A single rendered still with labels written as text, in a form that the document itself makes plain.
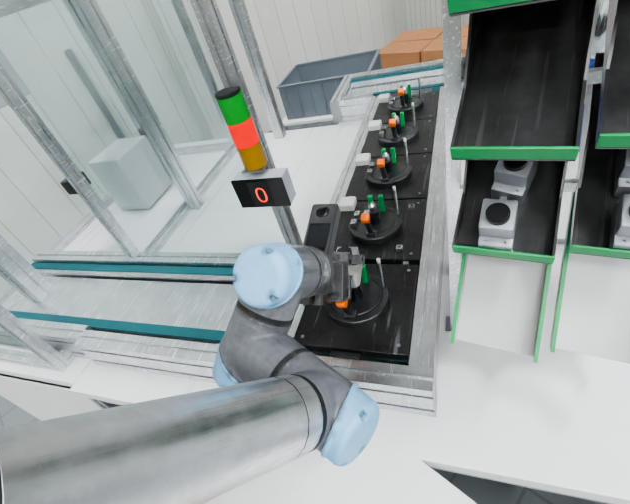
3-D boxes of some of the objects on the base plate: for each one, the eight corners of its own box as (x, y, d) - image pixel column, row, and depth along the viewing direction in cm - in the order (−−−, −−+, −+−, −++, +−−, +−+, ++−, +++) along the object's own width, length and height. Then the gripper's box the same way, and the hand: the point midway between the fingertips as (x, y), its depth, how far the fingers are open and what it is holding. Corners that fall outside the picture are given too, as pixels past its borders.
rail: (436, 417, 73) (433, 389, 66) (96, 364, 105) (70, 341, 98) (437, 390, 77) (435, 361, 70) (109, 347, 109) (85, 324, 102)
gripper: (272, 302, 59) (319, 291, 79) (346, 307, 55) (377, 294, 75) (273, 247, 59) (320, 249, 79) (347, 247, 55) (377, 250, 75)
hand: (346, 257), depth 76 cm, fingers closed on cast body, 4 cm apart
